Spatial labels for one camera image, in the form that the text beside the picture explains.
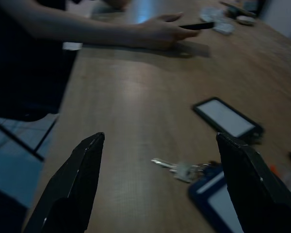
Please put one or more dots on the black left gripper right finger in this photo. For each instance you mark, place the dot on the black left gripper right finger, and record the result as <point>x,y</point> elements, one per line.
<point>257,194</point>

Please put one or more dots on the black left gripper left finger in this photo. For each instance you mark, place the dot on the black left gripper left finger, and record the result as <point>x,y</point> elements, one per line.
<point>70,194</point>

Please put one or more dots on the silver key bunch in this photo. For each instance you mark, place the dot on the silver key bunch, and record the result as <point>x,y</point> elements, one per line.
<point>184,171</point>

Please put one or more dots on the black smartphone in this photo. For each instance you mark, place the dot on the black smartphone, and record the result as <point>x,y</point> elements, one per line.
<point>198,26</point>

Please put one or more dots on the seated person's right hand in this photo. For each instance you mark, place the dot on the seated person's right hand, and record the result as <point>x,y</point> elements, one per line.
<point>160,31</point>

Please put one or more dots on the blue card holder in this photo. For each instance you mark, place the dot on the blue card holder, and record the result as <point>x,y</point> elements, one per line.
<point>206,194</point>

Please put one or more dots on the black folding chair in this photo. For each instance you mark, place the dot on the black folding chair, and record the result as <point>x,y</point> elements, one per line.
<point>14,140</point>

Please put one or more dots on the black card holder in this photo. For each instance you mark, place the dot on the black card holder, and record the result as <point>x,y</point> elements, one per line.
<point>225,117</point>

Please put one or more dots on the light wooden table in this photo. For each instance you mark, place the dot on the light wooden table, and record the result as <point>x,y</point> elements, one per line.
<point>135,109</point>

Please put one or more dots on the round pale flat dish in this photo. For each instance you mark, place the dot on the round pale flat dish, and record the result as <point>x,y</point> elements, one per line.
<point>245,20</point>

